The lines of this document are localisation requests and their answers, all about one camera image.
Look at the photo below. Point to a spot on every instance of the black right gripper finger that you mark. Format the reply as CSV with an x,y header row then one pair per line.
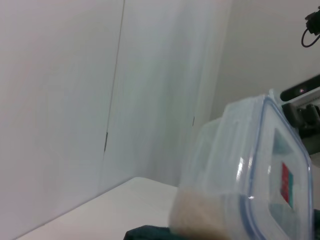
x,y
310,120

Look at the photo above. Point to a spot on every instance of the clear lunch box blue seal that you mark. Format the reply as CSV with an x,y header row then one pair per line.
x,y
225,162

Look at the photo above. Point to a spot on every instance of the dark teal fabric lunch bag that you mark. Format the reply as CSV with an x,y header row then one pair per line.
x,y
150,232

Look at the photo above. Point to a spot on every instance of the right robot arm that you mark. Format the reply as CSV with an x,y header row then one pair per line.
x,y
313,22

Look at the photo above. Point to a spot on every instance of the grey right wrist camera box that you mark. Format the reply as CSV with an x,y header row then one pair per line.
x,y
302,90

